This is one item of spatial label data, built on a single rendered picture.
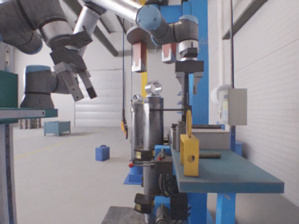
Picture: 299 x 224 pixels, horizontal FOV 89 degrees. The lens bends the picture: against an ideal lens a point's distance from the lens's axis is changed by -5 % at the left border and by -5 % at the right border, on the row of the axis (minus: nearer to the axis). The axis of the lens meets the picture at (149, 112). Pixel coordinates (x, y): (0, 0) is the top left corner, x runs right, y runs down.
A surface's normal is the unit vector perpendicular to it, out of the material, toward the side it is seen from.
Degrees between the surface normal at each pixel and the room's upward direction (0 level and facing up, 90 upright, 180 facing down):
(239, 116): 90
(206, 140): 90
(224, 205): 90
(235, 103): 90
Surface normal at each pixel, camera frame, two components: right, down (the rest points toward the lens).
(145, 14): -0.38, 0.06
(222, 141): -0.08, 0.01
